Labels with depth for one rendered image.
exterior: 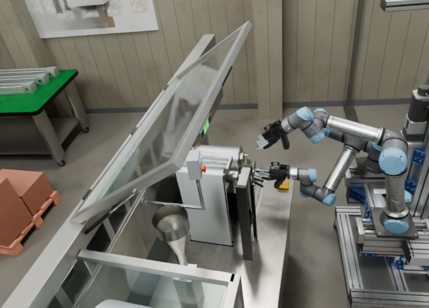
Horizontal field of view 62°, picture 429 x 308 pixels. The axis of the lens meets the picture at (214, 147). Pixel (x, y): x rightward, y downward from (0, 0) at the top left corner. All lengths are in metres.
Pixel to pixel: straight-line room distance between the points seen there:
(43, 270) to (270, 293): 1.09
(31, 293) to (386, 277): 2.30
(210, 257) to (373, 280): 1.28
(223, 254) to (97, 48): 3.60
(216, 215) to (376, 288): 1.36
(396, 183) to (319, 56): 2.88
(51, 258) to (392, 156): 1.46
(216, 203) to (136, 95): 3.51
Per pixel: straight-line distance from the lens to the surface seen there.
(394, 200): 2.04
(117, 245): 1.56
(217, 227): 2.00
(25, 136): 5.11
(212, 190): 1.79
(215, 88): 1.28
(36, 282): 1.27
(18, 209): 3.81
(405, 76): 4.97
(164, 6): 4.54
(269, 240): 2.11
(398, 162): 1.86
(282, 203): 2.29
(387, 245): 2.47
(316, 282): 3.04
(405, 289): 2.88
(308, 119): 1.83
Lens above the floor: 2.56
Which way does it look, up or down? 37 degrees down
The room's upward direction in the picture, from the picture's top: 8 degrees counter-clockwise
